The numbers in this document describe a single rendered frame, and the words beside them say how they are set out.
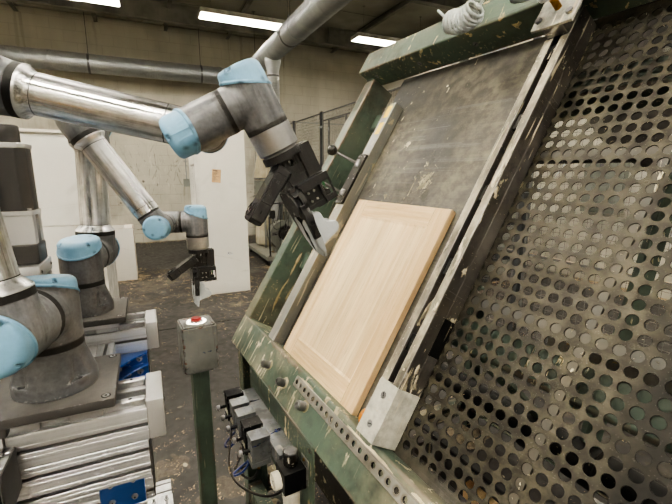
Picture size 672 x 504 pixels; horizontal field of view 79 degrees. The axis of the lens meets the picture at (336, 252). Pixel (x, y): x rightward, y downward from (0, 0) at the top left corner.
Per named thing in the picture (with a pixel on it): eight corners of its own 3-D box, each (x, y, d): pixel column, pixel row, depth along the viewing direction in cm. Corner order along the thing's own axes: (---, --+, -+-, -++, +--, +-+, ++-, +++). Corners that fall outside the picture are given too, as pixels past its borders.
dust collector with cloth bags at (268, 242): (247, 252, 756) (242, 129, 714) (284, 249, 785) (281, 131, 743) (267, 267, 634) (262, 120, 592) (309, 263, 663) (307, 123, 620)
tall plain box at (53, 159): (52, 332, 378) (24, 137, 344) (124, 322, 402) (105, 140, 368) (27, 375, 297) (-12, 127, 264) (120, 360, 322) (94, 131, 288)
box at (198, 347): (180, 364, 154) (176, 319, 151) (212, 357, 160) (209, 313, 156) (185, 377, 144) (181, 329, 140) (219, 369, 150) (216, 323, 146)
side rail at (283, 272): (267, 322, 169) (244, 313, 163) (384, 97, 178) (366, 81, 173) (272, 327, 164) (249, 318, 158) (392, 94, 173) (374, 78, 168)
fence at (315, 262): (277, 339, 145) (268, 335, 143) (395, 110, 153) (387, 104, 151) (282, 344, 140) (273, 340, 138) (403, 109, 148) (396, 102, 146)
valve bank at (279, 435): (213, 438, 139) (209, 373, 134) (253, 425, 146) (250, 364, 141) (261, 556, 96) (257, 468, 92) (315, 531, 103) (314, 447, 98)
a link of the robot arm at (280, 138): (255, 136, 66) (244, 140, 73) (268, 162, 68) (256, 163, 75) (293, 116, 68) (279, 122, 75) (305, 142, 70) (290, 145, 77)
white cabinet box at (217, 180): (196, 283, 543) (185, 123, 503) (240, 278, 567) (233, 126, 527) (202, 295, 488) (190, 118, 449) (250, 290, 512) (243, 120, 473)
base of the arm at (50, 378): (-1, 411, 74) (-10, 360, 72) (22, 374, 87) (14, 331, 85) (95, 392, 80) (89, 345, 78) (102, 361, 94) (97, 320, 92)
